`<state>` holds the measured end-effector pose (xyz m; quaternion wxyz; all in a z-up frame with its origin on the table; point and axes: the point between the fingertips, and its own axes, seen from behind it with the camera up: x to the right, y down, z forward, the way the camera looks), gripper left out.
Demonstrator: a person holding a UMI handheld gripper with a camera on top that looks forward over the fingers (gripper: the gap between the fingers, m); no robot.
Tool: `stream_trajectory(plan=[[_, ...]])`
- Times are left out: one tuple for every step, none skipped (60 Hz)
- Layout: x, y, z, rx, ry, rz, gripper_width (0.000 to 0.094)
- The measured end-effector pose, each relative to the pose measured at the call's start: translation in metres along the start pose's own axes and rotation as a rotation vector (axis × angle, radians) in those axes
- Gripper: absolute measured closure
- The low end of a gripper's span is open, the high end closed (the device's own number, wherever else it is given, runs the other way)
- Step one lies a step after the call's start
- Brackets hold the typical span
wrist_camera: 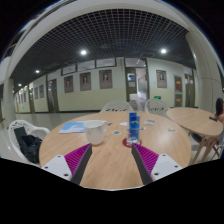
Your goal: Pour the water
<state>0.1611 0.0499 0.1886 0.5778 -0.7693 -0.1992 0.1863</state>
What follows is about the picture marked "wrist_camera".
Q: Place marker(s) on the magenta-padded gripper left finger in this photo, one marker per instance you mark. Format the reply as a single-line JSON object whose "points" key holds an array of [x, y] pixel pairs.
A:
{"points": [[60, 166]]}

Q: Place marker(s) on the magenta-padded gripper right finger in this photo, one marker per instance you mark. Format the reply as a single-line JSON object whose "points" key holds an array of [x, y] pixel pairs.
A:
{"points": [[163, 166]]}

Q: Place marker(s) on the black bag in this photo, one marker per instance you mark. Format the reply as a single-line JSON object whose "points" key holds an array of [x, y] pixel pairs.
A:
{"points": [[29, 145]]}

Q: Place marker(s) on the light blue paper folder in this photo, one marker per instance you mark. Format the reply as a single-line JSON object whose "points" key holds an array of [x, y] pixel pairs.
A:
{"points": [[70, 127]]}

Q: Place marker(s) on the flat round red coaster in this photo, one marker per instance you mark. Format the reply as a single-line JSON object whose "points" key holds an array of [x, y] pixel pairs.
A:
{"points": [[125, 144]]}

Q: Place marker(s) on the small printed card box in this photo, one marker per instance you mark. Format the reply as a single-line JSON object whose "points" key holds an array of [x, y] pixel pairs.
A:
{"points": [[150, 122]]}

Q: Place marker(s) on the white mug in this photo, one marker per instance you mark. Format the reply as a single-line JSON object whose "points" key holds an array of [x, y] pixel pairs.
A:
{"points": [[95, 133]]}

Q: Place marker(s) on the white plastic lattice chair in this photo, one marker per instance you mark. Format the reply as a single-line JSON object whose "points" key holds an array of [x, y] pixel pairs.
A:
{"points": [[31, 127], [156, 106], [115, 106]]}

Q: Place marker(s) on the round wooden side table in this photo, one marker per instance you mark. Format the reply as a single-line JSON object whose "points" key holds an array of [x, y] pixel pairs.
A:
{"points": [[193, 120]]}

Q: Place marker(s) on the small table sticker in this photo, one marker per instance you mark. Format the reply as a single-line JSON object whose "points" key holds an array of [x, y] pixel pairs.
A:
{"points": [[116, 132]]}

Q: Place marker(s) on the green exit sign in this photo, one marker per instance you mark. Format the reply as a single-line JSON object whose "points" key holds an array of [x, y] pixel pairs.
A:
{"points": [[157, 97]]}

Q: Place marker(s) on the black phone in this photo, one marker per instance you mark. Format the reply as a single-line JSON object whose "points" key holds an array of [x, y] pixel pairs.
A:
{"points": [[213, 118]]}

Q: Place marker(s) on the dark green door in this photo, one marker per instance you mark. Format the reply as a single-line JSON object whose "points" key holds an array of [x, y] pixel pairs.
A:
{"points": [[189, 93], [131, 90], [52, 98]]}

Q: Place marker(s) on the person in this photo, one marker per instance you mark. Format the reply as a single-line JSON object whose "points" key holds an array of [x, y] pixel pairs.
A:
{"points": [[220, 108]]}

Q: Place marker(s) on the group of round ceiling lights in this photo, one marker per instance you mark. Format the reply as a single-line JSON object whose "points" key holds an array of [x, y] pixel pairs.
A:
{"points": [[83, 52]]}

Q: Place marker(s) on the group of framed wall portraits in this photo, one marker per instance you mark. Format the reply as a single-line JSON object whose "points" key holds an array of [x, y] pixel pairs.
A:
{"points": [[105, 79]]}

